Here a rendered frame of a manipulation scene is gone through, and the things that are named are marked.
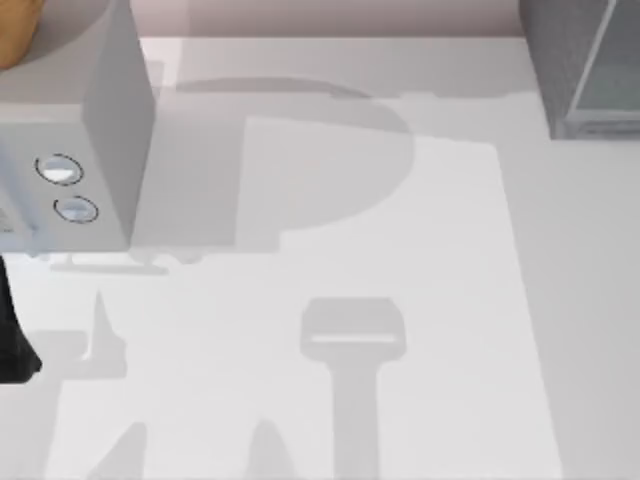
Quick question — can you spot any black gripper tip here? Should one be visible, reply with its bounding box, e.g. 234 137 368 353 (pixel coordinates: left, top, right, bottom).
0 254 43 385

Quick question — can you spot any pale microwave oven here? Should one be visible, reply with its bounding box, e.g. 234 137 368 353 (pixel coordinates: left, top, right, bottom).
0 0 157 257

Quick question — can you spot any small round microwave knob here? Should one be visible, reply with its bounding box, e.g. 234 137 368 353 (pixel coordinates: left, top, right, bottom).
52 195 100 225

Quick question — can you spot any grey cabinet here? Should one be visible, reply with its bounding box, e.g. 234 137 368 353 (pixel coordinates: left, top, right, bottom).
517 0 640 141

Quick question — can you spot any large round microwave knob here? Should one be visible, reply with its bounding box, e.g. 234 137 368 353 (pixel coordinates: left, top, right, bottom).
34 153 85 187

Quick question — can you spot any orange bread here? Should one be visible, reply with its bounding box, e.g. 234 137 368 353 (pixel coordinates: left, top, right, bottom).
0 0 45 70

